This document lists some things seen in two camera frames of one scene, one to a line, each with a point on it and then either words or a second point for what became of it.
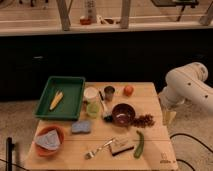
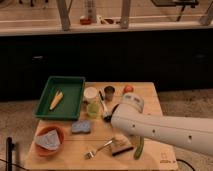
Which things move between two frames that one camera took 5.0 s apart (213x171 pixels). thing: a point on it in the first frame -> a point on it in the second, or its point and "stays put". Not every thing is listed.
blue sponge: x=80 y=126 stays put
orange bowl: x=44 y=150 stays put
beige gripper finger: x=168 y=117 -> x=121 y=140
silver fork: x=90 y=155 stays put
